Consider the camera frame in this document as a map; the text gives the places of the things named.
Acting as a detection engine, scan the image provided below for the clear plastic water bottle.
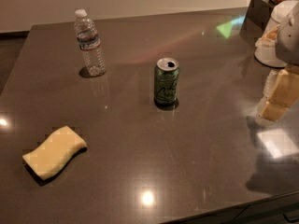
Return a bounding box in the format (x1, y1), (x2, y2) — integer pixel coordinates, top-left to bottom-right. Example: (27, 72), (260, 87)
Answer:
(74, 9), (107, 77)

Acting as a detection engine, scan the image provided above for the yellow sponge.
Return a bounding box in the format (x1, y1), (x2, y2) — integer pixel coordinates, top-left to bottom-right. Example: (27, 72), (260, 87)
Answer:
(22, 126), (87, 180)

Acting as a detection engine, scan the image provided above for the green soda can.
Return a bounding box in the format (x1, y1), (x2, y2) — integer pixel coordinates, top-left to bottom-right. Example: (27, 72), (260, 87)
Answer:
(154, 58), (179, 105)

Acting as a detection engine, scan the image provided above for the white round container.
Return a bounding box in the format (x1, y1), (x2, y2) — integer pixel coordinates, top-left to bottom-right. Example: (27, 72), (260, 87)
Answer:
(254, 0), (299, 68)

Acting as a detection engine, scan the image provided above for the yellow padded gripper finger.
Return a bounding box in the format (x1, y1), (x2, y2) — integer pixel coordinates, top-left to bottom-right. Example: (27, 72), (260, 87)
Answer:
(260, 69), (299, 121)
(263, 70), (278, 97)

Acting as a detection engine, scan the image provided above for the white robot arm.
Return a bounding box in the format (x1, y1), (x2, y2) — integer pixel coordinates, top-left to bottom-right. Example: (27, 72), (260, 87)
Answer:
(258, 5), (299, 122)

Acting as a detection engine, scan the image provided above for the dark box with snacks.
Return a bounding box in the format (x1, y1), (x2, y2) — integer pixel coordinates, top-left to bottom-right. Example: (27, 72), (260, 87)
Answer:
(239, 0), (299, 47)

